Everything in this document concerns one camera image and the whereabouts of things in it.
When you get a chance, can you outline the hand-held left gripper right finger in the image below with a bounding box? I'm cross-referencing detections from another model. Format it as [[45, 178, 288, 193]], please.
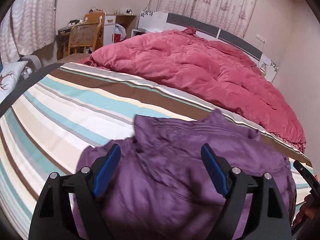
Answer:
[[200, 143, 293, 240]]

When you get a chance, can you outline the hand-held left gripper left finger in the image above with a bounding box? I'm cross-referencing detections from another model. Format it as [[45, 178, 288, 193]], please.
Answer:
[[28, 143, 122, 240]]

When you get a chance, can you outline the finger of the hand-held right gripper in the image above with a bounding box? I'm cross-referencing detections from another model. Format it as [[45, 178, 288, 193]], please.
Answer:
[[293, 160, 310, 180]]

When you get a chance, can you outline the purple down jacket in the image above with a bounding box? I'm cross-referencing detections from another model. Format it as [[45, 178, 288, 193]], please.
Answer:
[[72, 108, 298, 240]]

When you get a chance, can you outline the person's right hand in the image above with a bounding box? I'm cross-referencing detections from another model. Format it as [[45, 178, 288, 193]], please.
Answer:
[[292, 194, 320, 232]]

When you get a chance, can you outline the striped bed sheet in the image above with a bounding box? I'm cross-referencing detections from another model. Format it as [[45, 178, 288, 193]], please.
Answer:
[[0, 62, 313, 240]]

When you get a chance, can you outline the red comforter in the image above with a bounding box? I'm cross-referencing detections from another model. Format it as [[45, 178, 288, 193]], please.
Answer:
[[79, 26, 307, 153]]

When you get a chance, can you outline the black bed edge band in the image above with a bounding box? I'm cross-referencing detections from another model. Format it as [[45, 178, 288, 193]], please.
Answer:
[[0, 63, 63, 118]]

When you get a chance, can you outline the grey armrest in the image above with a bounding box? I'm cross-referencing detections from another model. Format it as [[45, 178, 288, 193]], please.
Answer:
[[21, 55, 42, 73]]

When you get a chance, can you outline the deer print pillow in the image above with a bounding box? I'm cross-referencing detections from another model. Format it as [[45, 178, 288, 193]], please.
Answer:
[[0, 60, 28, 103]]

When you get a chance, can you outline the wicker chair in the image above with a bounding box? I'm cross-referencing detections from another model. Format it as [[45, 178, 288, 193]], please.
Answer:
[[66, 22, 103, 55]]

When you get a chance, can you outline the white plastic bag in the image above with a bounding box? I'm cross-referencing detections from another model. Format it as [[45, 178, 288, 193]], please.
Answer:
[[113, 23, 127, 43]]

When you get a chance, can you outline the white drawer cabinet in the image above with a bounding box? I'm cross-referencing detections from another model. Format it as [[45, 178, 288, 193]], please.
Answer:
[[103, 15, 117, 47]]

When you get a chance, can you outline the white nightstand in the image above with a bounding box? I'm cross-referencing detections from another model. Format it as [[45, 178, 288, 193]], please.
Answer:
[[131, 28, 148, 39]]

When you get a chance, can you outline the cluttered wooden desk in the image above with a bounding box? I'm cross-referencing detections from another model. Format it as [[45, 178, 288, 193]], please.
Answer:
[[105, 13, 138, 43]]

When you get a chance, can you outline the brown bag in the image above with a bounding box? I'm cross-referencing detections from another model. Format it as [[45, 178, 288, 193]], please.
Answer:
[[84, 11, 106, 25]]

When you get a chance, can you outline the white and grey headboard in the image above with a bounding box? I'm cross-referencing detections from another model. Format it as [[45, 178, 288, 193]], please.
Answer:
[[137, 10, 279, 83]]

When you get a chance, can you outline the patterned side curtain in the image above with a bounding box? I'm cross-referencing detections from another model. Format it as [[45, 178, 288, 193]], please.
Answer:
[[0, 0, 63, 67]]

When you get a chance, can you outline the patterned window curtain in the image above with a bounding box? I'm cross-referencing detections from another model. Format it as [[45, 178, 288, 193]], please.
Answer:
[[156, 0, 261, 39]]

